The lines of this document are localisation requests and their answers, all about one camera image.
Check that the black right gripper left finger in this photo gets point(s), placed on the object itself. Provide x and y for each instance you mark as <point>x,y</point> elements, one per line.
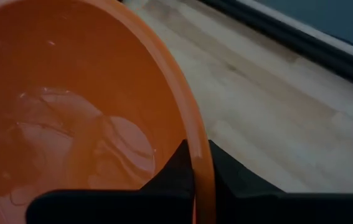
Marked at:
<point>151,202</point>

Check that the black table edge rail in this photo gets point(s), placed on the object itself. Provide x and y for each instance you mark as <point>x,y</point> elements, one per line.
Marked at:
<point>304,40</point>

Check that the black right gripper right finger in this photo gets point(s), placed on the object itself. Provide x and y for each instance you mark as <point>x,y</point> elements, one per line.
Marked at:
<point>257,205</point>

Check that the orange plastic bowl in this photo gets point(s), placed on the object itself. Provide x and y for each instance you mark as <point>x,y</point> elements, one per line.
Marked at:
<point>79,93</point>

